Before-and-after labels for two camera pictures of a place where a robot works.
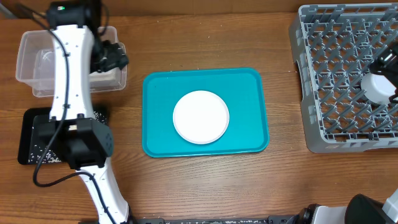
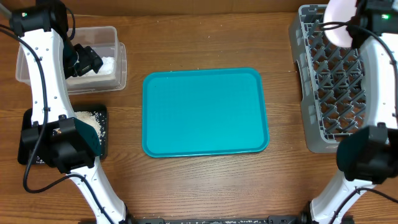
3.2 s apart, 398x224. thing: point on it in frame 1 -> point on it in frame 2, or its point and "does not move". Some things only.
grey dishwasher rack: x=334 y=45 does not move
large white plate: x=201 y=117 -> x=339 y=11
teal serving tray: x=244 y=92 does not move
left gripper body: x=106 y=56 -> x=79 y=60
